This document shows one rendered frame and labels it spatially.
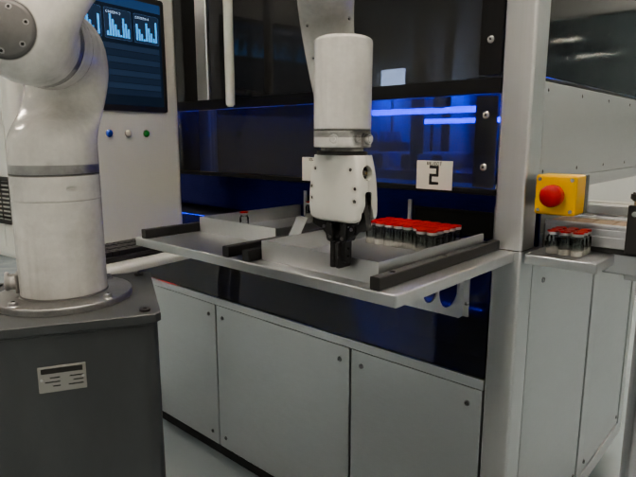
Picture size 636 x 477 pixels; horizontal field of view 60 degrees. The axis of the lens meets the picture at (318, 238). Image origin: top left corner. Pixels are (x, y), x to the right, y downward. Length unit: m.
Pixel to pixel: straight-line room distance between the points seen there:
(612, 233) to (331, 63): 0.65
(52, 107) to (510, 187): 0.80
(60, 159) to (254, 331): 0.98
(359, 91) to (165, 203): 1.03
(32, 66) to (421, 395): 1.00
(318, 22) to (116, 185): 0.90
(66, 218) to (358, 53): 0.46
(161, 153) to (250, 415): 0.84
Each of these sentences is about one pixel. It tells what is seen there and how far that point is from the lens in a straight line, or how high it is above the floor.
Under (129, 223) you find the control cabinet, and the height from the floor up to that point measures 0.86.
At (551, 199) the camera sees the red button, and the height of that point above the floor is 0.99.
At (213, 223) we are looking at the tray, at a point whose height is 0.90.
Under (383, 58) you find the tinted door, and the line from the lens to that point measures 1.27.
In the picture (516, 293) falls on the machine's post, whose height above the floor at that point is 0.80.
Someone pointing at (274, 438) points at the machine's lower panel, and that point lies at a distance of 1.73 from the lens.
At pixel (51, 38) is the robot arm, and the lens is 0.78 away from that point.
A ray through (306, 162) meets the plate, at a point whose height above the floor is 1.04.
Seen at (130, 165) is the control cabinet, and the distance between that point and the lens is 1.62.
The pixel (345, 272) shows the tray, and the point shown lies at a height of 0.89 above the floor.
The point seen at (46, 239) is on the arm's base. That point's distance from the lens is 0.83.
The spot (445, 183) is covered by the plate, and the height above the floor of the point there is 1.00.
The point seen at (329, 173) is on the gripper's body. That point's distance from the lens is 0.80.
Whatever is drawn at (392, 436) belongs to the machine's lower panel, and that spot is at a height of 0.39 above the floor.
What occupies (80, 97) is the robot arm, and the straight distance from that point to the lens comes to 0.90.
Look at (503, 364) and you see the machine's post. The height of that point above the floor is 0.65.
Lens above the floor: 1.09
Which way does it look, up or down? 10 degrees down
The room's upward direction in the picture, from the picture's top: straight up
